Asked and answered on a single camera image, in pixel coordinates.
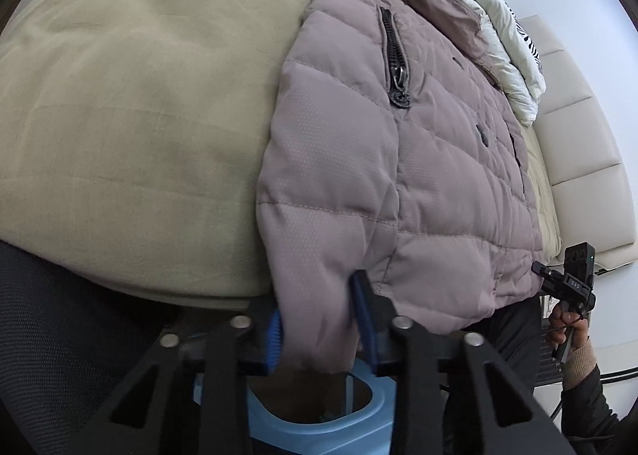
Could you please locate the camera mounted on gripper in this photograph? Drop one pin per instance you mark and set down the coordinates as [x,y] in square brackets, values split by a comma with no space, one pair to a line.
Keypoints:
[579,262]

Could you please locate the white folded duvet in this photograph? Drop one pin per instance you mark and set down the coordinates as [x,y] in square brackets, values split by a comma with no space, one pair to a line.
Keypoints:
[512,58]

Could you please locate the beige padded headboard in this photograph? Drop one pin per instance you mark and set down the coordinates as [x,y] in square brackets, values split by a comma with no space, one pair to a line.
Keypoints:
[587,180]

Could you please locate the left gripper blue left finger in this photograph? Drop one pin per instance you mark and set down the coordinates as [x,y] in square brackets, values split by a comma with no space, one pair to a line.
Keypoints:
[267,326]

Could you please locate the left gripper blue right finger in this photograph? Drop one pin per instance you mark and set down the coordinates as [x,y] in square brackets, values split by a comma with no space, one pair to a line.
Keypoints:
[374,314]

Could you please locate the light blue plastic stool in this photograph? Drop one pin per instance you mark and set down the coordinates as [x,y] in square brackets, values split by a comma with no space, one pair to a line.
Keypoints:
[253,409]

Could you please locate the right forearm dark sleeve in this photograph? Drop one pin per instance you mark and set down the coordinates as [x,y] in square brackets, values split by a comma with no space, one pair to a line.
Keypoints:
[587,420]

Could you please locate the mauve puffer jacket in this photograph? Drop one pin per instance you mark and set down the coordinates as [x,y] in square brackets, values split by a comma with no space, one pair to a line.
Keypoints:
[394,151]

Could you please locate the right hand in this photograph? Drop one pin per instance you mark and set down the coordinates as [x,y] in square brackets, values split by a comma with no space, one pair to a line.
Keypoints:
[581,360]

